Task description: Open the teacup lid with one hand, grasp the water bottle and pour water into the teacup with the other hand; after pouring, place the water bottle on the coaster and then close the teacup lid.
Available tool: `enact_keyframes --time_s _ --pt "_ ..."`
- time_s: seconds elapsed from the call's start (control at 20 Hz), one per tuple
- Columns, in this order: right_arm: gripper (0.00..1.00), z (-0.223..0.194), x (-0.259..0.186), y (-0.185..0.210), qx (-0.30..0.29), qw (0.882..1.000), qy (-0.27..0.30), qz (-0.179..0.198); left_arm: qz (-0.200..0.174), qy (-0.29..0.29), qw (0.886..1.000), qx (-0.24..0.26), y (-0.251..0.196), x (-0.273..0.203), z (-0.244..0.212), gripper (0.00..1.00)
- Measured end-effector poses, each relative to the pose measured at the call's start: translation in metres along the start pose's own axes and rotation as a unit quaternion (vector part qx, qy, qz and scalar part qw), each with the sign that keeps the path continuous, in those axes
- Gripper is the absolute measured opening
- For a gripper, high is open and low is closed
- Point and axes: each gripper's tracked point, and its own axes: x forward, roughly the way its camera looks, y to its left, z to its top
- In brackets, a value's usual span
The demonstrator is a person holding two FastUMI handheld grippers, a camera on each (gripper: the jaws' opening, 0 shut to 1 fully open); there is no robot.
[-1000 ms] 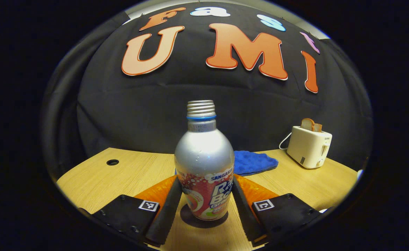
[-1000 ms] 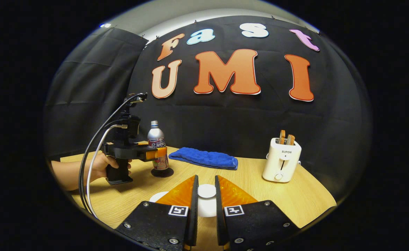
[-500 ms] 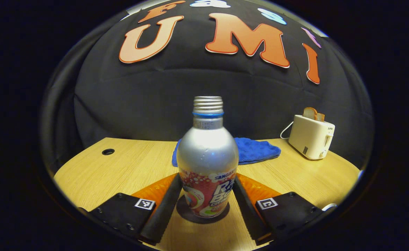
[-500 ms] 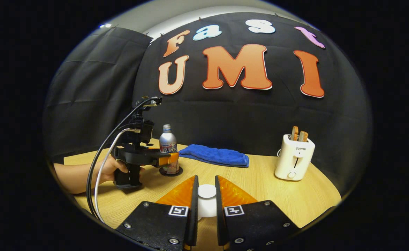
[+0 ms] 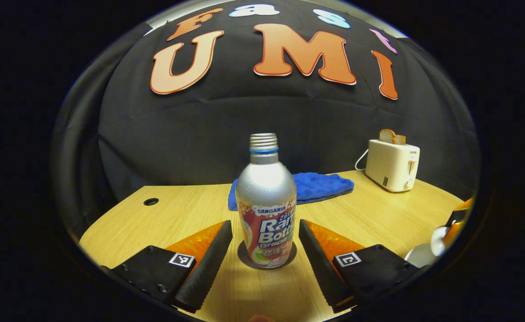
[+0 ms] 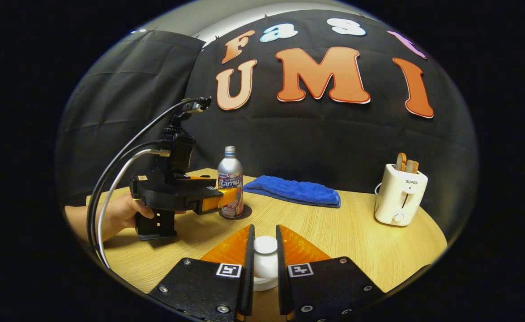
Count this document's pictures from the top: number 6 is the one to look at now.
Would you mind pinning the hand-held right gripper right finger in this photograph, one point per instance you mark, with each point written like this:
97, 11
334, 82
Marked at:
282, 277

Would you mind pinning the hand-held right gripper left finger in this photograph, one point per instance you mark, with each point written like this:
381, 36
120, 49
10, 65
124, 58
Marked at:
249, 277

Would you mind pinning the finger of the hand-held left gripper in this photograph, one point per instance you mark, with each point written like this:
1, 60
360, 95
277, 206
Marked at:
202, 178
219, 199

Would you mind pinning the silver water bottle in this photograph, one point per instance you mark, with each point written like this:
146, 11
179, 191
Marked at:
230, 172

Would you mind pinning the dark round coaster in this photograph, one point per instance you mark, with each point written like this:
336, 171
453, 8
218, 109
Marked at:
246, 211

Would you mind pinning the white teacup lid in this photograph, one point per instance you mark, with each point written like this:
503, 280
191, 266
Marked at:
266, 250

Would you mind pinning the blue towel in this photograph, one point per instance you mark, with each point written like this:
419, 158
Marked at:
293, 190

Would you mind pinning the black backdrop cloth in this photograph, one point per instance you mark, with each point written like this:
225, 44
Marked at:
311, 138

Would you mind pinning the white toaster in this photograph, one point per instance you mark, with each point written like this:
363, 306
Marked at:
399, 197

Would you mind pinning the toast slice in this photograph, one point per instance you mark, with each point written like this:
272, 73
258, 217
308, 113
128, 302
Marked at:
401, 162
412, 167

